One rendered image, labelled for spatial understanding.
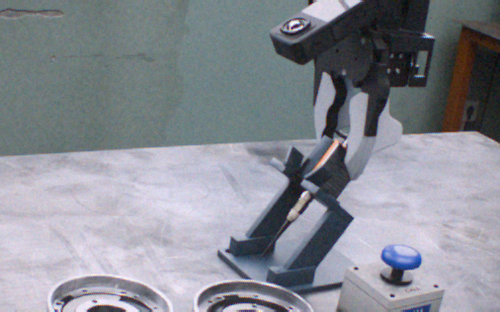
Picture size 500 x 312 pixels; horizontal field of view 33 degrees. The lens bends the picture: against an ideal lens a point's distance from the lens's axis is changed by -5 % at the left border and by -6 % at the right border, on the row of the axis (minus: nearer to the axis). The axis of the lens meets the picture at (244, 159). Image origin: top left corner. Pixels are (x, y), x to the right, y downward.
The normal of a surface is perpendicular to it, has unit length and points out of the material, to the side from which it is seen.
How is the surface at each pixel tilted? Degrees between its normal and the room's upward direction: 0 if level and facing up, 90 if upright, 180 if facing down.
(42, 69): 90
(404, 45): 90
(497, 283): 0
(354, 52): 90
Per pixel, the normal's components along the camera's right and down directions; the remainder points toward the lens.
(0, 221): 0.15, -0.93
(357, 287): -0.85, 0.06
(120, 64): 0.51, 0.37
